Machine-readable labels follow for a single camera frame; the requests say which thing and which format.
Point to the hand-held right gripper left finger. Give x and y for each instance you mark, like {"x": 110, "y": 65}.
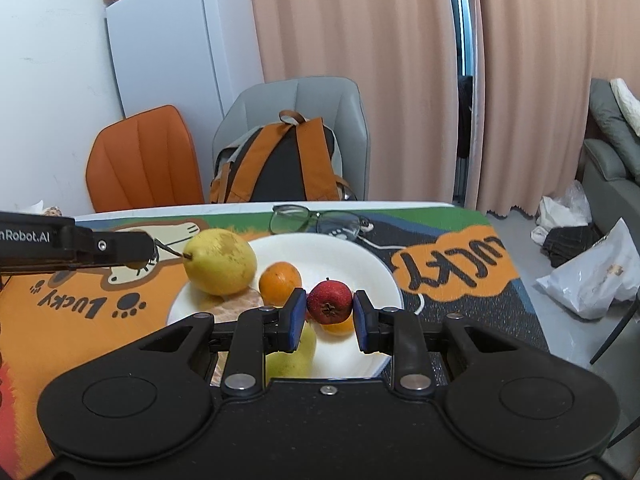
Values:
{"x": 295, "y": 320}

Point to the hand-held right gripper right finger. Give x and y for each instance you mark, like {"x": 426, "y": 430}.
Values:
{"x": 364, "y": 322}

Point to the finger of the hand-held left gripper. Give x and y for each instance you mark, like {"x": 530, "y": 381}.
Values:
{"x": 75, "y": 247}

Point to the small tangerine with stem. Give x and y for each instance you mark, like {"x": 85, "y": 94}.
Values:
{"x": 340, "y": 329}

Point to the large yellow pear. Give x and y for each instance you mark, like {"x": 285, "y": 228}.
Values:
{"x": 300, "y": 357}

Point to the red hawthorn fruit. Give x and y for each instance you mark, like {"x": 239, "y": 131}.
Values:
{"x": 328, "y": 300}

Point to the orange tangerine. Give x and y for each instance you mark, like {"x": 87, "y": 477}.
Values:
{"x": 279, "y": 282}

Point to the white ceramic plate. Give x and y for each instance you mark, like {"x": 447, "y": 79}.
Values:
{"x": 365, "y": 270}

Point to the yellow pear with brown spot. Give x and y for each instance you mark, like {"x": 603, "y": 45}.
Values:
{"x": 220, "y": 262}

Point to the patterned tissue box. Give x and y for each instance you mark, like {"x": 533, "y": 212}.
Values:
{"x": 42, "y": 210}

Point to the eyeglasses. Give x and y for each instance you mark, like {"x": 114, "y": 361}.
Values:
{"x": 320, "y": 220}

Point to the cartoon cat printed table mat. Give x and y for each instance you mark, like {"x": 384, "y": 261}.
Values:
{"x": 450, "y": 260}

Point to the orange chair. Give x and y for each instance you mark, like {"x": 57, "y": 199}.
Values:
{"x": 140, "y": 160}

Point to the orange and black backpack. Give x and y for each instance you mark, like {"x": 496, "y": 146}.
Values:
{"x": 280, "y": 165}

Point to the grey chair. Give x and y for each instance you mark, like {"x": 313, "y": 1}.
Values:
{"x": 345, "y": 110}

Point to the black clothing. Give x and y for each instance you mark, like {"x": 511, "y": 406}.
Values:
{"x": 570, "y": 245}

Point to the white refrigerator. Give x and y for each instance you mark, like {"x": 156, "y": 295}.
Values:
{"x": 175, "y": 45}

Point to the large white plastic bag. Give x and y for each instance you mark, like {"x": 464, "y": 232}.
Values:
{"x": 595, "y": 275}

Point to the grey sofa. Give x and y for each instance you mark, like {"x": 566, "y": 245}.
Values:
{"x": 610, "y": 170}

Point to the pink curtain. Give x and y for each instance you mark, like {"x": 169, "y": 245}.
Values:
{"x": 350, "y": 25}
{"x": 540, "y": 60}

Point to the white pillow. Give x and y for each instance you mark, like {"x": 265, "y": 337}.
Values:
{"x": 627, "y": 100}

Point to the glass door frame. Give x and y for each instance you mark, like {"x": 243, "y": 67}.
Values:
{"x": 462, "y": 35}

